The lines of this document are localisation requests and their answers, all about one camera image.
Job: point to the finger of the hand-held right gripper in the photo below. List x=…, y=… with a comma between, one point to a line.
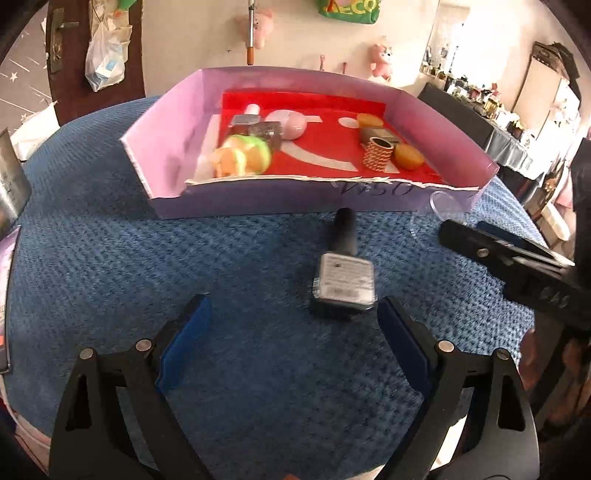
x=471, y=247
x=517, y=244

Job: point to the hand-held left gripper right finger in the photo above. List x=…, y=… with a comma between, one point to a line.
x=406, y=341

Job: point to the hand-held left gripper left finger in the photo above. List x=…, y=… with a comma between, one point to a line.
x=184, y=341

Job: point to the clear plastic cap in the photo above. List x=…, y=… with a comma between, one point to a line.
x=443, y=205

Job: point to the black nail polish bottle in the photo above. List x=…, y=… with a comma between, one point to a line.
x=344, y=277

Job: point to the brown earbud case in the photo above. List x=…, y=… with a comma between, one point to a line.
x=383, y=135

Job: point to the pink cardboard box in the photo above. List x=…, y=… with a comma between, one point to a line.
x=157, y=152

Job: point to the green and yellow squishy toy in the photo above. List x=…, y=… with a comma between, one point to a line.
x=256, y=154

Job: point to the pink earbud case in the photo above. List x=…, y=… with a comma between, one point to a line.
x=293, y=125

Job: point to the glitter nail polish bottle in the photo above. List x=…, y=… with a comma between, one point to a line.
x=267, y=131

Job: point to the pink nail polish bottle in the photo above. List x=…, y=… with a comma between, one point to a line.
x=247, y=121

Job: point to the blue textured towel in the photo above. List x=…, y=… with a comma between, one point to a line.
x=138, y=254

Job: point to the dark dresser table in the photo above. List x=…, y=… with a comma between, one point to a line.
x=461, y=115

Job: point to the row of cosmetic bottles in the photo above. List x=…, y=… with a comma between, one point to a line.
x=480, y=97

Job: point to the white wardrobe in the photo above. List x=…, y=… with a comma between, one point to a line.
x=542, y=92

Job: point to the red printed sheet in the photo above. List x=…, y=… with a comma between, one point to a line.
x=332, y=138

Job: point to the smartphone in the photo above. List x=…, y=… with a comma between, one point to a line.
x=7, y=277

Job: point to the pink plush bear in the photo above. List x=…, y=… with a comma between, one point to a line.
x=382, y=57

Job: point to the metal cup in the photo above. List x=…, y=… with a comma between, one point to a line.
x=9, y=184

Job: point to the green tote bag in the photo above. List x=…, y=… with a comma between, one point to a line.
x=348, y=11

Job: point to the brown door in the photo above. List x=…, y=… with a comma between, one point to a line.
x=136, y=69

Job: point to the white plastic bag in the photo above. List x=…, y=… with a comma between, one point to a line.
x=104, y=64

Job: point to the pink plush pig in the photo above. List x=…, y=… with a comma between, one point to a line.
x=263, y=25

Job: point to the silver and orange pole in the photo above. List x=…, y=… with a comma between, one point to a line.
x=250, y=27

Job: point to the green plush toy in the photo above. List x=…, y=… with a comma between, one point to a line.
x=125, y=3

